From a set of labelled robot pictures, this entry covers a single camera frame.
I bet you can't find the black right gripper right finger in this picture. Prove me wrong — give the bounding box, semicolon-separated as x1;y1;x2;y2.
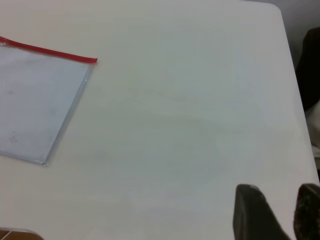
293;183;320;240

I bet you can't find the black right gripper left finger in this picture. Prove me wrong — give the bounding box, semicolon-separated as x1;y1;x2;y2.
232;183;292;240

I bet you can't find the clear plastic zipper bag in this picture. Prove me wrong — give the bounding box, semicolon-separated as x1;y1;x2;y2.
0;36;99;167

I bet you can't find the dark background object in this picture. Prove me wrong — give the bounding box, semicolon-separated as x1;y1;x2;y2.
295;25;320;113

